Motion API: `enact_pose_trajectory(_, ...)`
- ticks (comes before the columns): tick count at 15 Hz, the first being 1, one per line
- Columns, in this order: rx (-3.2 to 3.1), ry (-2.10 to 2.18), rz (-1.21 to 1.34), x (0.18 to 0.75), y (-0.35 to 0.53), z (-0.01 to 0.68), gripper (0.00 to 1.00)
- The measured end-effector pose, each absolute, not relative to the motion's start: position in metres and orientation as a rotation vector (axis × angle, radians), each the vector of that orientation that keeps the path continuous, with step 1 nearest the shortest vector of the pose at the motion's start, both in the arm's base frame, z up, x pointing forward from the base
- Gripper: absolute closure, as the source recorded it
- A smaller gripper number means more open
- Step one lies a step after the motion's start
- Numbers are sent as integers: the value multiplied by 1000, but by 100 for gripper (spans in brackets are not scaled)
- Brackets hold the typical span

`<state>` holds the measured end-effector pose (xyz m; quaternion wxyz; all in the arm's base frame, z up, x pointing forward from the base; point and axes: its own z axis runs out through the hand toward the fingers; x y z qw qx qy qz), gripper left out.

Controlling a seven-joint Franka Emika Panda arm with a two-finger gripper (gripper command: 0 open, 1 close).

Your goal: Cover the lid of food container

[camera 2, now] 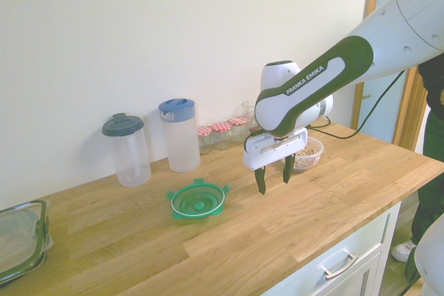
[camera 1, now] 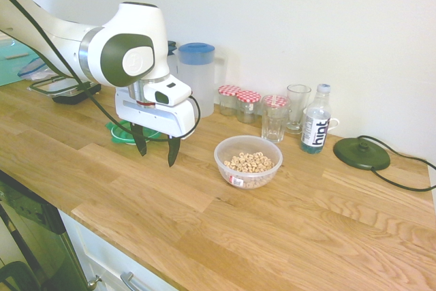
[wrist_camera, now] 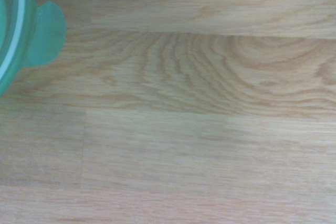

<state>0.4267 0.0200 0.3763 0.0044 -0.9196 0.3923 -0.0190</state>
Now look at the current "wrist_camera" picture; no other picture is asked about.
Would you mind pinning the green round container lid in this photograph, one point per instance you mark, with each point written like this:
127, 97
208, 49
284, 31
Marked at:
47, 35

